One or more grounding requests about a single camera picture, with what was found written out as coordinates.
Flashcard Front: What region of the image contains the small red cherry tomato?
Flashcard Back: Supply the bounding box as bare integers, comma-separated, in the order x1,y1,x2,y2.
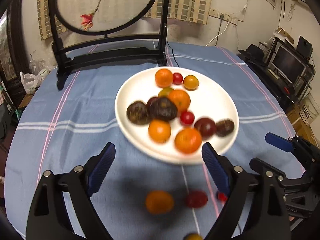
172,73,183,85

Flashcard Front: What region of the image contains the white wall power strip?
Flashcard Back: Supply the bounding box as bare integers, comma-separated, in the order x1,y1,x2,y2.
209,8,239,25

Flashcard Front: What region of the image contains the white oval plate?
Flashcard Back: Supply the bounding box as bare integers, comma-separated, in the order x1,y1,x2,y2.
114,67,239,165

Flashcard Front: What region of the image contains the small orange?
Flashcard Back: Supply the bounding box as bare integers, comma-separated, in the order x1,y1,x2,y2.
145,190,175,215
183,75,200,90

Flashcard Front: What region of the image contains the small dark passion fruit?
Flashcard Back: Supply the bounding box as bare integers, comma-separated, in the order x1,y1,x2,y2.
216,119,235,137

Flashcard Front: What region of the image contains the black hat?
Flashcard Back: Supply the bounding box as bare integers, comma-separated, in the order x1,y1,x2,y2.
238,44,264,62

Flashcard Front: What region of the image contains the red tomato hidden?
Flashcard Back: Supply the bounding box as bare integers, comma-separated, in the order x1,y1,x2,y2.
217,191,228,203

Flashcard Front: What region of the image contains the black speaker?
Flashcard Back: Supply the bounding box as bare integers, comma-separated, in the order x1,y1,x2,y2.
296,36,313,61

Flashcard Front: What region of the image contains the blue striped tablecloth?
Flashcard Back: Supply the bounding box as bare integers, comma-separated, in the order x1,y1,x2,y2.
4,43,304,239

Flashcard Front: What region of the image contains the small orange top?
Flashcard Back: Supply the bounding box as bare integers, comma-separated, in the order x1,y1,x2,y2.
145,190,175,215

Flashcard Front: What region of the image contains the white plastic bag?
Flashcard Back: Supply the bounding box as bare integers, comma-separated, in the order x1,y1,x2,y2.
20,68,49,95

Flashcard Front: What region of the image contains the large front mandarin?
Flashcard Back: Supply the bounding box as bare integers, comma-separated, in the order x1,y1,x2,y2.
174,128,202,154

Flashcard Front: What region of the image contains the white bucket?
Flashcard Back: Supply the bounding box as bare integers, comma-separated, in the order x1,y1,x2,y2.
299,93,319,126

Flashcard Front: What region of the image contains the computer monitor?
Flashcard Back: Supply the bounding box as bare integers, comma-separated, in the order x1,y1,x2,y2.
271,46,306,83

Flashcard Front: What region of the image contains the patterned wall curtain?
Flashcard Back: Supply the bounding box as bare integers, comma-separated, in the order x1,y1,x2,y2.
36,0,215,41

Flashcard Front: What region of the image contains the black cable on table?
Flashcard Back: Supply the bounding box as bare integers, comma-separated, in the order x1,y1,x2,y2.
166,41,180,68

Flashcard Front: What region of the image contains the yellow-green tomato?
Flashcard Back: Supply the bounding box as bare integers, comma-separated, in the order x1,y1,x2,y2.
158,87,174,98

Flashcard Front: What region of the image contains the black framed round screen stand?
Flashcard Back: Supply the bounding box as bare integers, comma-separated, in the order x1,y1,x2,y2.
48,0,169,90

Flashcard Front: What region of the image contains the small yellow longan fruit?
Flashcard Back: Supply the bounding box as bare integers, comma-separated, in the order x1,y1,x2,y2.
183,233,203,240

